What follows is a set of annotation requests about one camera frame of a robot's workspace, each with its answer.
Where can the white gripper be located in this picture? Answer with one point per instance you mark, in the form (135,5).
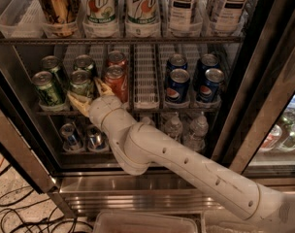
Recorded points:
(101,110)

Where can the green can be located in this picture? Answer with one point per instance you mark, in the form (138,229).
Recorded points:
(54,65)
(81,83)
(50,92)
(86,63)

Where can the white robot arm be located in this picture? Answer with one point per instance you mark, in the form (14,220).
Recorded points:
(135,145)

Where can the orange can front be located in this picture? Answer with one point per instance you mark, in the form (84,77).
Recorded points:
(116,79)

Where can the orange can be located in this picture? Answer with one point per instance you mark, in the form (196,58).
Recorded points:
(117,57)
(116,79)

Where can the blue silver can right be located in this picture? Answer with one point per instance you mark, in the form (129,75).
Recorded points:
(95,139)

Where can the blue silver can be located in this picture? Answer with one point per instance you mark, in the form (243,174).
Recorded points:
(70,134)
(95,139)

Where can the green can front left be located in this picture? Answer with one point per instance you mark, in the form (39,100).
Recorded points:
(50,92)

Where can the orange can back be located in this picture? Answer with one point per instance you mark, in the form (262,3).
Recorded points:
(117,57)

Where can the blue silver can left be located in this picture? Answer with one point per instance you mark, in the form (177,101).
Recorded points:
(70,134)

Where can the green can back left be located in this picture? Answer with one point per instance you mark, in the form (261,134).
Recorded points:
(54,65)

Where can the empty white shelf tray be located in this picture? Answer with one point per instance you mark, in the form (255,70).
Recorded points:
(146,94)

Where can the steel fridge door left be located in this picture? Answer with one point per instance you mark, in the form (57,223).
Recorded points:
(15,148)

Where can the blue pepsi can front left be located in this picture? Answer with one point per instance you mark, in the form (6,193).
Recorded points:
(177,86)

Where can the blue pepsi can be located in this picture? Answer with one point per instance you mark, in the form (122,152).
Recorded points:
(175,61)
(209,85)
(205,62)
(177,86)

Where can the water bottle middle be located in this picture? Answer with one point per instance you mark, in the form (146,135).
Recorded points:
(173,128)

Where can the water bottle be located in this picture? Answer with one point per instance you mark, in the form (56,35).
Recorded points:
(173,128)
(147,120)
(196,133)

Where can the blue pepsi can back left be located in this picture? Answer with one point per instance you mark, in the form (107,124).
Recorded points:
(175,61)

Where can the gold tall can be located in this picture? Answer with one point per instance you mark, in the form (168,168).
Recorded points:
(59,14)

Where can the blue pepsi can front right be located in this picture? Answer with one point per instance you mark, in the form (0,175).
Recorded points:
(209,85)

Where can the blue pepsi can back right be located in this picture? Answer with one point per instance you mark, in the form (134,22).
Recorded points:
(205,62)

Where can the glass fridge door right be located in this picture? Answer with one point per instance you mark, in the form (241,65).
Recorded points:
(262,84)

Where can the water bottle left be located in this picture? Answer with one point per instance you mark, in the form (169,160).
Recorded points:
(147,120)

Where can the empty clear top tray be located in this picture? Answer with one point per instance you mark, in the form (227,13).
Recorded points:
(22,19)

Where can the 7up bottle right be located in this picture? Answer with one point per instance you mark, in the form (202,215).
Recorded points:
(141,12)

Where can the water bottle right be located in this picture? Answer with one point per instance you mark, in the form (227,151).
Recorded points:
(196,133)

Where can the clear bin left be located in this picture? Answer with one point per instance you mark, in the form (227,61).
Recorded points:
(123,222)

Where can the clear bin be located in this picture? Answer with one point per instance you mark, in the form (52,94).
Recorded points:
(123,222)
(221,221)

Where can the tea bottle left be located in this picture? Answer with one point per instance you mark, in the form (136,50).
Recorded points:
(182,14)

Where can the tea bottle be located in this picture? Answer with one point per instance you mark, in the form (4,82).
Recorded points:
(224,16)
(182,14)

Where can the tea bottle right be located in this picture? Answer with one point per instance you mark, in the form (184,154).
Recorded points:
(224,16)

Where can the clear bin right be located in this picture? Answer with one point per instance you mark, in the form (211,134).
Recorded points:
(221,221)

